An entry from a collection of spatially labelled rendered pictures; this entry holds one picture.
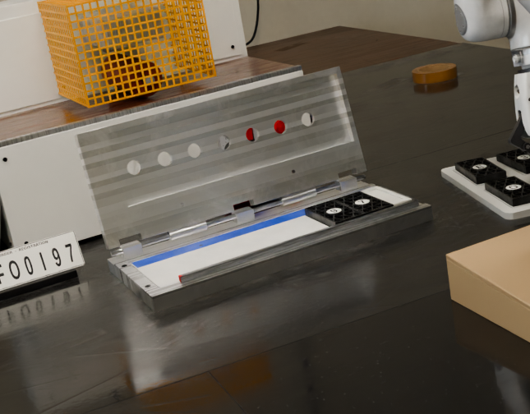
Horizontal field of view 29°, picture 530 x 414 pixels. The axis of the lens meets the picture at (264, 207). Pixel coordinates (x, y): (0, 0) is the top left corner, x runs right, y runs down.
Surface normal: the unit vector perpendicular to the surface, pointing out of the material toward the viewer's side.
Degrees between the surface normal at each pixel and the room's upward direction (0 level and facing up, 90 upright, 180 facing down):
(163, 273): 0
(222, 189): 76
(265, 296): 0
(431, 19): 90
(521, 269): 4
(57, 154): 90
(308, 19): 90
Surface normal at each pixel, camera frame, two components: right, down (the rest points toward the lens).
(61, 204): 0.42, 0.21
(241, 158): 0.37, -0.02
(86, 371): -0.17, -0.94
